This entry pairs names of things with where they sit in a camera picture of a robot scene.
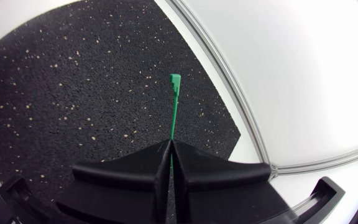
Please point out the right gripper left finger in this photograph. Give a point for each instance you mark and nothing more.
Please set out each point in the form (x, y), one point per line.
(126, 186)

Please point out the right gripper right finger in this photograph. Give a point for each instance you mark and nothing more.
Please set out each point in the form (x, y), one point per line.
(225, 193)

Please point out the black speckled mat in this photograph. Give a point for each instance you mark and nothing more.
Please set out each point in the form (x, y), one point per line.
(89, 93)

